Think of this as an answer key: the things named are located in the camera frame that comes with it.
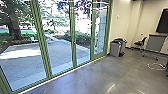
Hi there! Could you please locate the green framed glass door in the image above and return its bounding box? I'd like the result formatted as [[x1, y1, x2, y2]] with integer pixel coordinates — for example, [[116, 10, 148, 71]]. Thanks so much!
[[90, 0, 113, 62]]

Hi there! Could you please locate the grey trash bin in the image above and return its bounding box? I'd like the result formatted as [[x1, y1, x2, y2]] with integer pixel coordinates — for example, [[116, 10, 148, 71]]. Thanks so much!
[[109, 40, 122, 58]]

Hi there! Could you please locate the dark trash bin blue rim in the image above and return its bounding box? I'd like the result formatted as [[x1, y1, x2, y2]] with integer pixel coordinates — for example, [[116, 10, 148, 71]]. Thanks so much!
[[113, 37, 128, 56]]

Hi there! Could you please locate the black mesh swivel chair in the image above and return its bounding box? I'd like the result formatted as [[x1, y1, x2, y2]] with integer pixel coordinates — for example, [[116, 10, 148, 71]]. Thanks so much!
[[133, 36, 148, 52]]

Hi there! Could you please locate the grey panel on stand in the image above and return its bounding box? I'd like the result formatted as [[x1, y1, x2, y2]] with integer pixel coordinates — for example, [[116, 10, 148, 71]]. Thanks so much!
[[143, 32, 168, 61]]

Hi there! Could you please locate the green framed window wall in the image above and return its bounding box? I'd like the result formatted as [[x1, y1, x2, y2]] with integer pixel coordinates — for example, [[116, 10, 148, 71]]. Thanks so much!
[[0, 0, 96, 94]]

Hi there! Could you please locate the white floor cable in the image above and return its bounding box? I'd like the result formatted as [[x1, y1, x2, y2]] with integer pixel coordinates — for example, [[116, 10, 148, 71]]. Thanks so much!
[[146, 60, 168, 72]]

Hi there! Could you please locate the black wall television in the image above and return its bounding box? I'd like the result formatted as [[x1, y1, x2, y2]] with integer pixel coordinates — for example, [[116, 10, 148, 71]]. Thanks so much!
[[155, 8, 168, 34]]

